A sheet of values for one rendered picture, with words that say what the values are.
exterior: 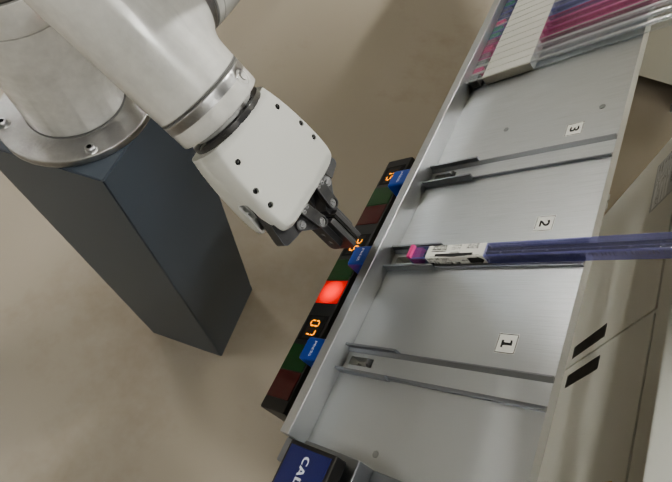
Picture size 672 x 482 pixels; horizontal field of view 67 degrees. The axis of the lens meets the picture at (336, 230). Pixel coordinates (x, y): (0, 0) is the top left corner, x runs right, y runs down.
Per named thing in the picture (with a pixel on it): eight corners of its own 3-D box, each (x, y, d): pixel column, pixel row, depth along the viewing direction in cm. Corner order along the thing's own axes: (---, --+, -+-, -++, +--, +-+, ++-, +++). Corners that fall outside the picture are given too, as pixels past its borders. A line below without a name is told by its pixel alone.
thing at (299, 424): (332, 465, 46) (278, 430, 42) (525, 23, 76) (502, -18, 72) (342, 468, 45) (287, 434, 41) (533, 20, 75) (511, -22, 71)
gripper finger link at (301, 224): (295, 202, 50) (337, 243, 53) (279, 227, 49) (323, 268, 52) (315, 198, 48) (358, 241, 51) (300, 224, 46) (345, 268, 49)
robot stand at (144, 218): (152, 332, 122) (-29, 141, 61) (187, 268, 130) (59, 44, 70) (221, 356, 119) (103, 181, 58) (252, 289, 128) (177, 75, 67)
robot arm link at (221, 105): (204, 71, 47) (228, 95, 49) (148, 137, 43) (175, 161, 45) (253, 39, 41) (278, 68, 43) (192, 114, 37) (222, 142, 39)
